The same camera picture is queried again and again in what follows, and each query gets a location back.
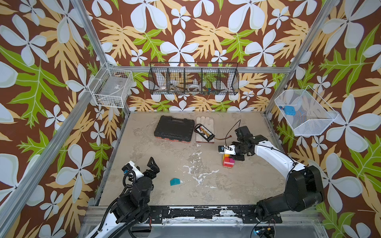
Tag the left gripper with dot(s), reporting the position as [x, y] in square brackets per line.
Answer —
[155, 169]

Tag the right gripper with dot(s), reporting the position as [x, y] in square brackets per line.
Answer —
[242, 143]

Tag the magenta rectangular block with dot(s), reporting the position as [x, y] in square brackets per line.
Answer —
[232, 161]

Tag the red arch block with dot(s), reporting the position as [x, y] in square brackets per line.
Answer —
[228, 166]

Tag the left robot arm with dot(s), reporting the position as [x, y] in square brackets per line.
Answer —
[131, 206]

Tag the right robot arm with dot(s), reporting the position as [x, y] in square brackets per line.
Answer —
[303, 187]

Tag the teal quarter-round block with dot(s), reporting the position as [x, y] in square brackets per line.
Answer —
[175, 181]

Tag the black charger board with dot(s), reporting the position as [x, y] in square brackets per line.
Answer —
[206, 134]

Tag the black tool case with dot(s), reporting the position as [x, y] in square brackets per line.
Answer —
[174, 129]

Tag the blue object in basket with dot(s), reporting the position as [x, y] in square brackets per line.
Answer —
[289, 110]

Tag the white mesh basket right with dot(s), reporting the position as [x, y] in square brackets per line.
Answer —
[313, 113]

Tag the tape roll in basket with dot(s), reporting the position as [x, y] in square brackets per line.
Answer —
[194, 87]

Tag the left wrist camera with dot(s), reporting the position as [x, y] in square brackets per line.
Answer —
[130, 166]

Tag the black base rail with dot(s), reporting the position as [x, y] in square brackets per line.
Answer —
[241, 213]

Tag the black wire basket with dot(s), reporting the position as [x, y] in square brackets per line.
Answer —
[174, 77]

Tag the white wire basket left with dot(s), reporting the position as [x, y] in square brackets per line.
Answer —
[110, 87]

